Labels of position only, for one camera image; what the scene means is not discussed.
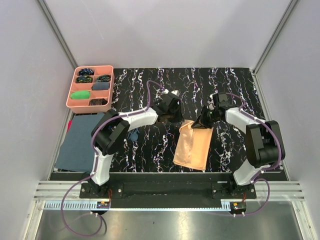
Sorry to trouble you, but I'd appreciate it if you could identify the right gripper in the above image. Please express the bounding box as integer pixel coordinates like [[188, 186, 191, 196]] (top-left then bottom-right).
[[191, 105, 221, 130]]

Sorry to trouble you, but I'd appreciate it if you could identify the peach cloth napkin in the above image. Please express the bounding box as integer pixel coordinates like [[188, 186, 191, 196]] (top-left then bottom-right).
[[173, 120, 213, 172]]

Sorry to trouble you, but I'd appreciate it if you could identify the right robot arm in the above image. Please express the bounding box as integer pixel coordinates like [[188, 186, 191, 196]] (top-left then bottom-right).
[[191, 92, 286, 199]]

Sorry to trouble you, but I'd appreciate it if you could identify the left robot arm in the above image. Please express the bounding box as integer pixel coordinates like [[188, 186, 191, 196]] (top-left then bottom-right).
[[90, 89, 183, 198]]

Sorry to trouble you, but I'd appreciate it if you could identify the blue grey folded napkin stack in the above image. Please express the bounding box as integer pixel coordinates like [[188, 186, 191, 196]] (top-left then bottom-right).
[[55, 113, 104, 172]]

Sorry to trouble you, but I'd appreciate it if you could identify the black marble pattern mat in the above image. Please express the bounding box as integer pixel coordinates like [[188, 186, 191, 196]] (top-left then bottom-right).
[[111, 67, 265, 173]]

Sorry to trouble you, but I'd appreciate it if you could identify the dark patterned cloth roll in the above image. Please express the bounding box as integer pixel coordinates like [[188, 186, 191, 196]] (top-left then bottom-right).
[[89, 98, 108, 106]]

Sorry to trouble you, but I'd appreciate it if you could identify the blue patterned roll right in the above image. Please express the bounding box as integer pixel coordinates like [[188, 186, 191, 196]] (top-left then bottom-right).
[[96, 74, 111, 83]]

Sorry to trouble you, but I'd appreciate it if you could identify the grey folded cloth in tray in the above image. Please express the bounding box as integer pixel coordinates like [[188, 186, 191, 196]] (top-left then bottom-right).
[[91, 82, 110, 91]]

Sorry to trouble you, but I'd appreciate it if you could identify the pink divided organizer tray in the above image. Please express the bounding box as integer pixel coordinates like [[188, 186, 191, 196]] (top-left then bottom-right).
[[66, 65, 115, 114]]

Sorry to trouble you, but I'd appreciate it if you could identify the blue yellow patterned roll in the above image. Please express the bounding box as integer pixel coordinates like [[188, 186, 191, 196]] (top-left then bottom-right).
[[75, 75, 93, 84]]

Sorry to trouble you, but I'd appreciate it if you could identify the blue patterned roll top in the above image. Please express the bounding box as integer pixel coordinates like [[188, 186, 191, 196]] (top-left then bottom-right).
[[78, 68, 94, 76]]

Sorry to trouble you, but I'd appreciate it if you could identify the green rolled cloth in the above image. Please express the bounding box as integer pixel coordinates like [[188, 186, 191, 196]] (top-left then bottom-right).
[[69, 90, 91, 100]]

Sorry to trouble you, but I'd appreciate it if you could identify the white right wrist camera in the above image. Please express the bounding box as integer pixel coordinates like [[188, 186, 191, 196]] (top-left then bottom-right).
[[207, 93, 215, 106]]

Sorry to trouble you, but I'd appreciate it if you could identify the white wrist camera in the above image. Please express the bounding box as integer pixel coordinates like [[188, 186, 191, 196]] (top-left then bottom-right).
[[163, 89, 180, 97], [207, 93, 215, 106]]

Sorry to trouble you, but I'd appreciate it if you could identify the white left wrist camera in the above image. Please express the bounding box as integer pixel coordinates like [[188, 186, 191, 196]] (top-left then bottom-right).
[[163, 89, 180, 97]]

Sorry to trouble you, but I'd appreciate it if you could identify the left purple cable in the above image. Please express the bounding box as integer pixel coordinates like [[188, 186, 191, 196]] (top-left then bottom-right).
[[59, 79, 167, 237]]

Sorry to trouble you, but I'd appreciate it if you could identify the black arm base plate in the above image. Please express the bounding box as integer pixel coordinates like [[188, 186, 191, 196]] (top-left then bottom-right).
[[79, 172, 257, 200]]

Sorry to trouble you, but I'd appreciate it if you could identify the right rear aluminium post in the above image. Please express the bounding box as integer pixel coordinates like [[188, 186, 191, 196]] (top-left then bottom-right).
[[252, 0, 300, 75]]

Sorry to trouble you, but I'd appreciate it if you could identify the aluminium post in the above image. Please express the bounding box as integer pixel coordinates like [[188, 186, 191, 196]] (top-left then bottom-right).
[[252, 0, 300, 75], [35, 0, 79, 69]]

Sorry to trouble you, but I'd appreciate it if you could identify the aluminium frame rail front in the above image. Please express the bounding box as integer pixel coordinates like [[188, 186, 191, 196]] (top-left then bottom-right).
[[34, 181, 305, 212]]

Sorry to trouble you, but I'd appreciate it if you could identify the left rear aluminium post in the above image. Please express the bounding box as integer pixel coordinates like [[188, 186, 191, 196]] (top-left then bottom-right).
[[35, 0, 79, 69]]

